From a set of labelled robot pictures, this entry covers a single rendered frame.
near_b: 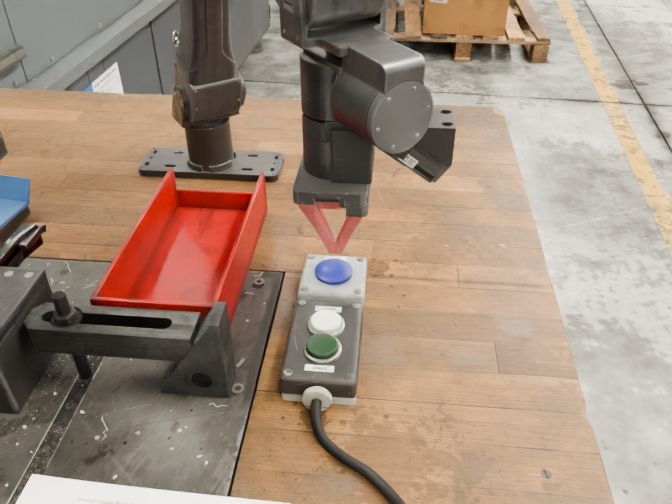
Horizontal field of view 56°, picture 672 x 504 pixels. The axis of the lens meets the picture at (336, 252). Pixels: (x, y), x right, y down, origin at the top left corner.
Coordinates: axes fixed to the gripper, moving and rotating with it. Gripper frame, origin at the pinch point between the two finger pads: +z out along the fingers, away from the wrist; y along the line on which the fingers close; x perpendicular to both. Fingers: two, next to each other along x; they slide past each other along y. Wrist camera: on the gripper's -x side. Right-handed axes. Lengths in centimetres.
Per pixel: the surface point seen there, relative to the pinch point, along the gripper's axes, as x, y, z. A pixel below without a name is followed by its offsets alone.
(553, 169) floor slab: -75, 196, 96
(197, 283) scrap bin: 15.3, 0.3, 6.4
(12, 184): 41.8, 12.8, 2.4
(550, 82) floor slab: -91, 296, 95
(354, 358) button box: -2.8, -11.6, 4.1
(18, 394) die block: 26.2, -17.3, 5.3
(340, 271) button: -0.5, -0.2, 3.2
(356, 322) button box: -2.7, -6.9, 4.1
